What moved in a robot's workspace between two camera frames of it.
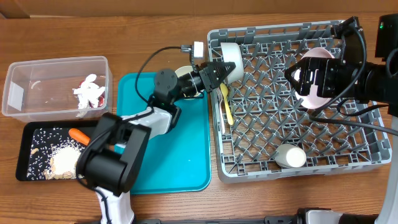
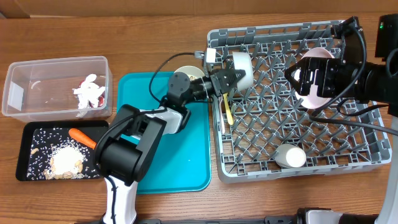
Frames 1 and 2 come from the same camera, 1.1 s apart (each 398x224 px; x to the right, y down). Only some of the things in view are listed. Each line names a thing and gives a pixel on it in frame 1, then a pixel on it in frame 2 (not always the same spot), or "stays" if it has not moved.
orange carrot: x=79 y=135 stays
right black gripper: x=325 y=66 stays
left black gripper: x=210 y=77 → x=221 y=82
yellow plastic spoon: x=225 y=91 stays
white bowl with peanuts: x=183 y=70 stays
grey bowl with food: x=231 y=53 → x=243 y=61
